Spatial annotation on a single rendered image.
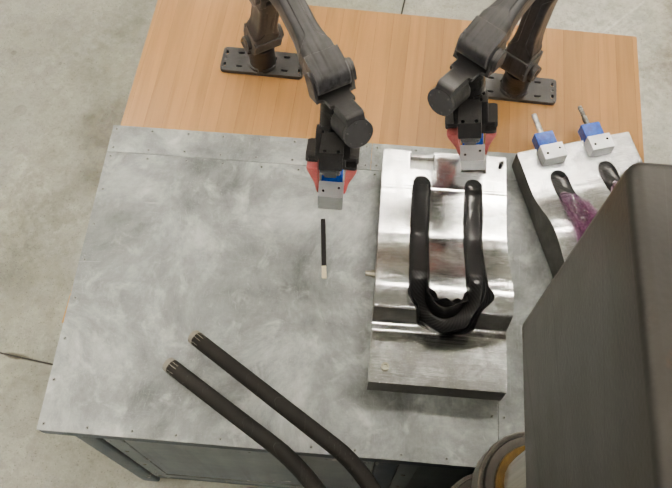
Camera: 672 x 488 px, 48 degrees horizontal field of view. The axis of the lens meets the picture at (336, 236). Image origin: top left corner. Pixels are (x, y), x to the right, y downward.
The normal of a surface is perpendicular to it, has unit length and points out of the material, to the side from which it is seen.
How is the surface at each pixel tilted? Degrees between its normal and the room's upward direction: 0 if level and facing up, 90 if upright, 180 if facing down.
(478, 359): 0
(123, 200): 0
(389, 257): 28
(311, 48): 12
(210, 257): 0
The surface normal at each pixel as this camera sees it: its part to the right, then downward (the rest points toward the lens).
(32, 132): 0.00, -0.44
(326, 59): 0.09, -0.26
